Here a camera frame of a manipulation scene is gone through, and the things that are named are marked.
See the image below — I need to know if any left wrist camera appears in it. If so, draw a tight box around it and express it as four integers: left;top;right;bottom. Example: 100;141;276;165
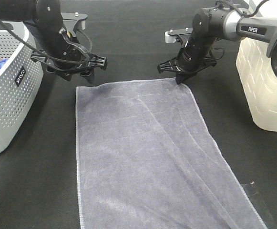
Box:
61;12;88;33

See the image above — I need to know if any right clear tape strip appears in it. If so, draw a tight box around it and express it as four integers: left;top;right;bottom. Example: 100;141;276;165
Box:
241;181;268;216

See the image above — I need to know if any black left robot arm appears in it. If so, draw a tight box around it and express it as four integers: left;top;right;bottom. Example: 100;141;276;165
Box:
0;0;107;83

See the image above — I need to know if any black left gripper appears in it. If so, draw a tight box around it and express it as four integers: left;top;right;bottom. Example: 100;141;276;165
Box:
31;42;107;83

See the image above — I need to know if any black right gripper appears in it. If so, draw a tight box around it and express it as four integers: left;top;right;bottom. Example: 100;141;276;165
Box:
157;38;217;84

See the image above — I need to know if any grey perforated laundry basket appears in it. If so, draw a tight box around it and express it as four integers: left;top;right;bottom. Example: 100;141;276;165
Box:
0;25;43;153

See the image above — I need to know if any white plastic basket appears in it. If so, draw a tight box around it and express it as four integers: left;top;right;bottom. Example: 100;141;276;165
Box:
236;0;277;132

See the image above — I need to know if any black table mat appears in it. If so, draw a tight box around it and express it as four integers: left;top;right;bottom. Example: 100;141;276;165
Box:
0;0;277;229

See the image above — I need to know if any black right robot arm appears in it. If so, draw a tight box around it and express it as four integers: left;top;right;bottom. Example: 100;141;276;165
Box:
157;0;277;84

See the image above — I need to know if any grey towel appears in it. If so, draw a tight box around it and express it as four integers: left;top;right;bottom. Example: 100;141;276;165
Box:
76;78;266;229

